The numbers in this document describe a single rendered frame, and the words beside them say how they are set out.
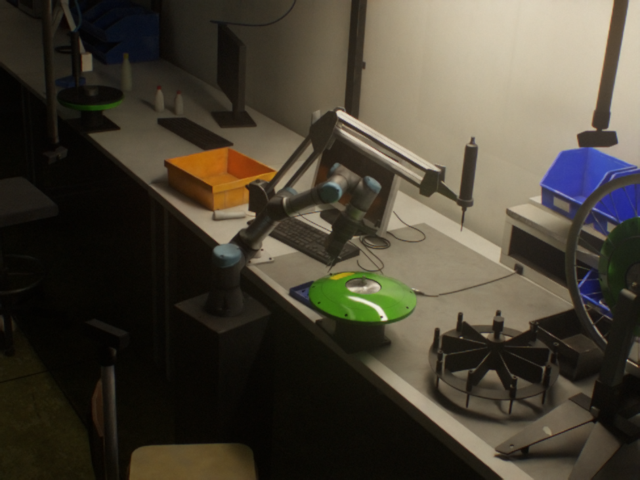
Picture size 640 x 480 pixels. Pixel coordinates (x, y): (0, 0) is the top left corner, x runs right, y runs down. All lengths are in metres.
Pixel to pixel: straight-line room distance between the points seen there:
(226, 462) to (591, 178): 1.48
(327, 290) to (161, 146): 1.83
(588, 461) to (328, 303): 0.83
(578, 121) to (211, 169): 1.56
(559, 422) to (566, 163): 1.00
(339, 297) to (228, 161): 1.48
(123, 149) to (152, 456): 1.87
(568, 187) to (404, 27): 1.10
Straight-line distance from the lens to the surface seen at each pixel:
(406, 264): 3.32
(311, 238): 3.40
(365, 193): 2.90
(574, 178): 3.20
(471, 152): 2.76
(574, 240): 2.51
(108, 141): 4.45
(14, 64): 5.86
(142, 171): 4.07
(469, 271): 3.32
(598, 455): 2.39
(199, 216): 3.62
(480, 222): 3.67
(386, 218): 3.38
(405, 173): 2.87
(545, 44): 3.33
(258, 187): 3.15
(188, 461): 2.81
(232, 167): 4.01
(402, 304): 2.70
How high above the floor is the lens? 2.32
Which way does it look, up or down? 24 degrees down
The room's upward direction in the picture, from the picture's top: 4 degrees clockwise
